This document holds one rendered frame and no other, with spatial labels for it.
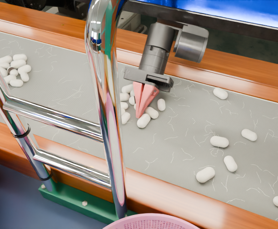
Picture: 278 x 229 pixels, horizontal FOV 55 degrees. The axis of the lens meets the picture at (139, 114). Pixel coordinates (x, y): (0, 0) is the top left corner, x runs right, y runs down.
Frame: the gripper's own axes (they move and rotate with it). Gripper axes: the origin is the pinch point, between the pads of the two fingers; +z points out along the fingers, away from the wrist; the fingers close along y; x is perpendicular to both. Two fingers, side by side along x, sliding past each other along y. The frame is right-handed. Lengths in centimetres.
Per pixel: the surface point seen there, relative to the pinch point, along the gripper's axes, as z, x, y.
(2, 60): -3.9, 2.4, -40.9
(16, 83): 0.9, -1.0, -31.8
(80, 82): -3.7, 5.0, -18.3
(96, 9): -6.8, -39.9, 5.2
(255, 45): -73, 159, 34
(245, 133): -2.1, 2.6, 22.5
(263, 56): -63, 151, 40
